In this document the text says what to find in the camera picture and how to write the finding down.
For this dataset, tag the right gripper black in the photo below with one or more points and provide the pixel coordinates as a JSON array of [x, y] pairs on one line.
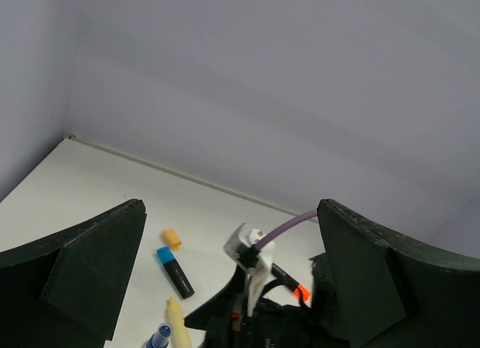
[[225, 321]]

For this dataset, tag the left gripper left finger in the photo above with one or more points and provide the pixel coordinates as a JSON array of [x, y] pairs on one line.
[[67, 289]]

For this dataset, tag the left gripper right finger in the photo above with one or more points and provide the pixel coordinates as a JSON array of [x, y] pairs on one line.
[[375, 287]]

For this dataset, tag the blue marker pen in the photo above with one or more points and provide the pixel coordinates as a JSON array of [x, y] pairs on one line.
[[160, 338]]

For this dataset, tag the yellow marker pen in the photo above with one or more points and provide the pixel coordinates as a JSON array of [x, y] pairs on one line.
[[176, 319]]

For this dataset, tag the black highlighter orange cap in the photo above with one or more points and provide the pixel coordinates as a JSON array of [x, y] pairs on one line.
[[297, 289]]

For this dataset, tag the black highlighter blue cap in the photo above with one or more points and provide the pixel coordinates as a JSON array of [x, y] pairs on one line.
[[175, 272]]

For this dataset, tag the orange marker cap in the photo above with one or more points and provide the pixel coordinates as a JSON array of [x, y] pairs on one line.
[[172, 239]]

